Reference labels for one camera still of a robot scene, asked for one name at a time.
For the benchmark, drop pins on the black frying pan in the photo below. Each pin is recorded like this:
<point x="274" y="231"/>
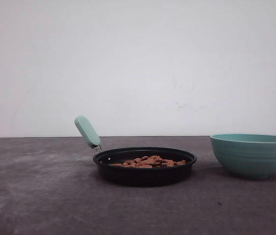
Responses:
<point x="135" y="176"/>

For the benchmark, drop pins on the brown beef cubes pile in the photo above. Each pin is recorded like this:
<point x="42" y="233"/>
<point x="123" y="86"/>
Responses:
<point x="154" y="161"/>

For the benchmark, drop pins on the teal ceramic bowl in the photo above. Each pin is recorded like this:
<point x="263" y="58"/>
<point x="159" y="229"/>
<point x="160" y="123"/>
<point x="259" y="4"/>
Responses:
<point x="247" y="155"/>

